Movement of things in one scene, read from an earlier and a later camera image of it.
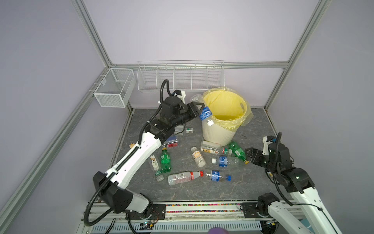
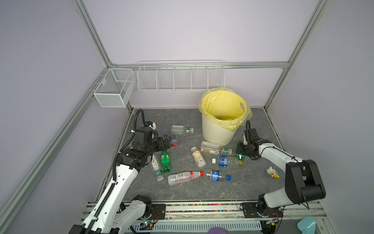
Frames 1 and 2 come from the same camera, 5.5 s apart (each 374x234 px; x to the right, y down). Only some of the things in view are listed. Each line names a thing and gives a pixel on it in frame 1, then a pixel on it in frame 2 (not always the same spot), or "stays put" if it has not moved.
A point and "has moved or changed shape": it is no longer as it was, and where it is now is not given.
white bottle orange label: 198,157 stays put
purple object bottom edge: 217,230 stays put
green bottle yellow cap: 238,151 has moved or changed shape
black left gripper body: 184,115 → 157,145
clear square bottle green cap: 214,147 stays put
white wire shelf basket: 183,74 stays put
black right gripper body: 259,158 → 243,149
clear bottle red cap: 176,178 stays put
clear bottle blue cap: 215,175 stays put
